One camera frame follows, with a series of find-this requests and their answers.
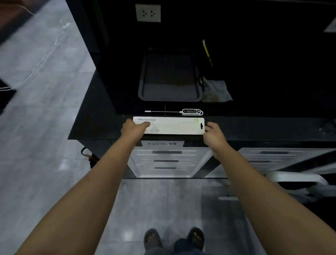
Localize black plastic tray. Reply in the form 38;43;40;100
138;48;204;102

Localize white drawer cabinet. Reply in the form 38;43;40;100
127;146;214;178
205;147;336;178

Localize grey cloth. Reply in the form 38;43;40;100
202;77;233;102

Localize person's shoe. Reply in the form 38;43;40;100
144;229;164;251
186;227;205;250

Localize person's right hand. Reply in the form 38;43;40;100
203;122;229;154

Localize person's left shoe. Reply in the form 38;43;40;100
144;229;164;251

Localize person's right forearm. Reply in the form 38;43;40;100
212;146;336;255

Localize white cable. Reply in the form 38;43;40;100
0;5;72;91

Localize yellow handled brush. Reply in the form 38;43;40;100
202;39;214;68

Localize white chair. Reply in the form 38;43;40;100
218;171;336;204

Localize person's left forearm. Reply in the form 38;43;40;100
14;137;140;255

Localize person's blue trousers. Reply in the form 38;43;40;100
144;238;208;255

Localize white thermometer packaging box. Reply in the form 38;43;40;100
133;117;205;135

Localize white paper label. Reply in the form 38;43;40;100
141;140;185;148

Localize person's left hand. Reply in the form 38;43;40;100
121;119;151;144

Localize white digital probe thermometer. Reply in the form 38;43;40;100
145;108;204;116

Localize white wall power socket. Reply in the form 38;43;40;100
135;4;161;23

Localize black cable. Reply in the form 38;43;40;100
81;147;100;168

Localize person's right shoe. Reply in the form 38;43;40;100
186;227;205;250

